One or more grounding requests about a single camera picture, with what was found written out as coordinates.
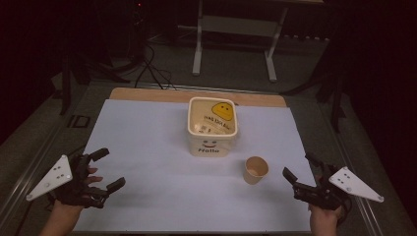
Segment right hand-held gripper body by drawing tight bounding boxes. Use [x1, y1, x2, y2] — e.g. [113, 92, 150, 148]
[292, 161, 385, 211]

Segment cream square bin smiley face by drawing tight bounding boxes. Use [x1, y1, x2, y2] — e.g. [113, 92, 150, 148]
[187, 95, 240, 158]

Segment tan paper cup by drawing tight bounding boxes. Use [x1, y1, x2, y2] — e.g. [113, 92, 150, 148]
[242, 155, 270, 186]

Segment white table sheet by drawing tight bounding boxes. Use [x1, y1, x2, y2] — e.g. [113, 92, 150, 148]
[73, 98, 318, 233]

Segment black floor cables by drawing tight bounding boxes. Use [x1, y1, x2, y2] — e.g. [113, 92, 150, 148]
[133, 42, 179, 91]

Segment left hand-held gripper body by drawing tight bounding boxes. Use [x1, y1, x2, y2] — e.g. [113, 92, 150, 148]
[26, 152, 111, 209]

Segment person's left hand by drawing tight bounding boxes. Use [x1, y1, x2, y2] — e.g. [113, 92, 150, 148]
[52, 166, 104, 220]

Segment white metal table frame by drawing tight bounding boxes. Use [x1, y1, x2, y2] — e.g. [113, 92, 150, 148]
[191, 0, 290, 84]

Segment black metal stand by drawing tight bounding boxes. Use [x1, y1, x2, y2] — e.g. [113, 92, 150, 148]
[58, 48, 132, 116]
[280, 32, 349, 134]

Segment person's right hand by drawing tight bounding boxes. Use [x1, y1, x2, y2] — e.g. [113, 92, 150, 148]
[307, 202, 347, 228]

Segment dark floor socket plate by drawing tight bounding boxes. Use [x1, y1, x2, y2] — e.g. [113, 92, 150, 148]
[66, 114, 91, 130]

